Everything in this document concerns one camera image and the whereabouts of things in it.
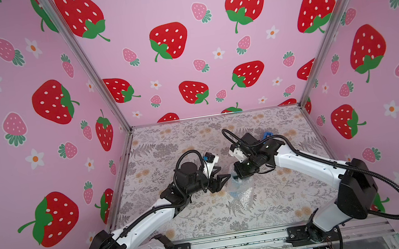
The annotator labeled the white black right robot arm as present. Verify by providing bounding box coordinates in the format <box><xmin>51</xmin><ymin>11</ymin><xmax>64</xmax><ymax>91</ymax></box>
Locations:
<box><xmin>229</xmin><ymin>140</ymin><xmax>378</xmax><ymax>241</ymax></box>

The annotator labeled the clear bubble wrap sheet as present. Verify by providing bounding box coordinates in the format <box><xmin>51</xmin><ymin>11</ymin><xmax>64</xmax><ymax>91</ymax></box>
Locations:
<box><xmin>225</xmin><ymin>174</ymin><xmax>256</xmax><ymax>209</ymax></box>

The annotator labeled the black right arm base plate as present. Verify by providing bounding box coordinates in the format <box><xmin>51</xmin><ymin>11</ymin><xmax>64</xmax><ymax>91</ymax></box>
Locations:
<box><xmin>285</xmin><ymin>225</ymin><xmax>341</xmax><ymax>247</ymax></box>

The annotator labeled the aluminium frame post left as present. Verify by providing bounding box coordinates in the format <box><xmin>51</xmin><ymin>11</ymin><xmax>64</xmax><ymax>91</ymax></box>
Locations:
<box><xmin>39</xmin><ymin>0</ymin><xmax>133</xmax><ymax>134</ymax></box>

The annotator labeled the aluminium frame post right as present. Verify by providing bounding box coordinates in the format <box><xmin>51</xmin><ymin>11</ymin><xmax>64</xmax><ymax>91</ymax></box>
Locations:
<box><xmin>298</xmin><ymin>0</ymin><xmax>350</xmax><ymax>110</ymax></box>

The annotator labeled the blue tape dispenser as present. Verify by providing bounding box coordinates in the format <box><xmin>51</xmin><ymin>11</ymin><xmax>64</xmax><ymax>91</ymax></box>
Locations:
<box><xmin>263</xmin><ymin>131</ymin><xmax>273</xmax><ymax>139</ymax></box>

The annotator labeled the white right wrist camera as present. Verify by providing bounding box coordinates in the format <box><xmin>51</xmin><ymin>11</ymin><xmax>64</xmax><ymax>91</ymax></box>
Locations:
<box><xmin>228</xmin><ymin>145</ymin><xmax>248</xmax><ymax>163</ymax></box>

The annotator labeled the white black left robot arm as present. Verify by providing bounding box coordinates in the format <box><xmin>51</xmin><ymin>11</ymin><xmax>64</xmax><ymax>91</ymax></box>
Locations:
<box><xmin>89</xmin><ymin>172</ymin><xmax>231</xmax><ymax>249</ymax></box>

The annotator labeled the blue plastic wine glass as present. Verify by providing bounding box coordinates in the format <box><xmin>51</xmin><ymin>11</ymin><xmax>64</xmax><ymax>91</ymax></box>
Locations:
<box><xmin>226</xmin><ymin>175</ymin><xmax>246</xmax><ymax>199</ymax></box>

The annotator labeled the aluminium frame post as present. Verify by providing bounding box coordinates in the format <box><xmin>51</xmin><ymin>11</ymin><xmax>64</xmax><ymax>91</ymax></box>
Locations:
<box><xmin>39</xmin><ymin>0</ymin><xmax>133</xmax><ymax>134</ymax></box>
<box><xmin>298</xmin><ymin>0</ymin><xmax>350</xmax><ymax>110</ymax></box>

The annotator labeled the black corrugated cable conduit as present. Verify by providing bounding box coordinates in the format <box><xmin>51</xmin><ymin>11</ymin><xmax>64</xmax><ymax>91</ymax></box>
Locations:
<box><xmin>281</xmin><ymin>117</ymin><xmax>399</xmax><ymax>235</ymax></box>

